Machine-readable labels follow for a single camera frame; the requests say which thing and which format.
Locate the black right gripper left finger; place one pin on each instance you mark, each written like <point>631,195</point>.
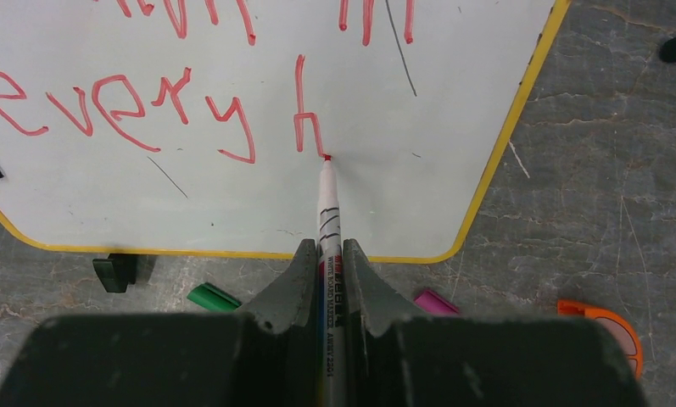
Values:
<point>263,354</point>

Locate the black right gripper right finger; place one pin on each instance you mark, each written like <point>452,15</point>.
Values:
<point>402,356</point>

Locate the red capped marker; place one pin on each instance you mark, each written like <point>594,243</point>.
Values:
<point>331,291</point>

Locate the yellow framed whiteboard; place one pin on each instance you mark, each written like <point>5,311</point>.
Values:
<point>200,127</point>

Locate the purple capped marker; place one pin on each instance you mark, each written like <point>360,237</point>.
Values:
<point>431,302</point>

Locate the green capped marker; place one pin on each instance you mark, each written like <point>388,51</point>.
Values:
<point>210,297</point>

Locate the orange lego brick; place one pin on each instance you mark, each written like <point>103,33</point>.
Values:
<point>620,329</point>

